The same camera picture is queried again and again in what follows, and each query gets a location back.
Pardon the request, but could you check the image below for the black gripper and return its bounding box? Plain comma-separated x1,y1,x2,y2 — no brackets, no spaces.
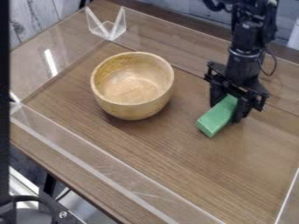
204,47,269,123

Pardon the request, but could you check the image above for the green rectangular block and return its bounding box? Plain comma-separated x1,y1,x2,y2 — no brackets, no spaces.
196,94,237,137

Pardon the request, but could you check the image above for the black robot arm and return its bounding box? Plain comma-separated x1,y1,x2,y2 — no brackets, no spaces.
201,0,278,123

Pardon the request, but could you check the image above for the brown wooden bowl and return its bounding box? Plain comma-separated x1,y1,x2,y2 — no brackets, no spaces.
89,52,174,121

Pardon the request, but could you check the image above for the black table leg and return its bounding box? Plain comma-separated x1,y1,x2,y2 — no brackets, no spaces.
42,174,57,197

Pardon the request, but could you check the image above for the clear acrylic corner bracket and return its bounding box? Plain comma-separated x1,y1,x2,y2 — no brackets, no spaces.
84,7,126,41

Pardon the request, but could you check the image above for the clear acrylic tray wall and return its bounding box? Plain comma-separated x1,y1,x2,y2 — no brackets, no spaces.
9,102,225,224

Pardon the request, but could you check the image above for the black metal table bracket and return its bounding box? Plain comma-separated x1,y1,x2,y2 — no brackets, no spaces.
38,192,86,224

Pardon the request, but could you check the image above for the black cable loop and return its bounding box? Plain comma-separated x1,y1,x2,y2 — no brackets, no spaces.
0,194,52,224

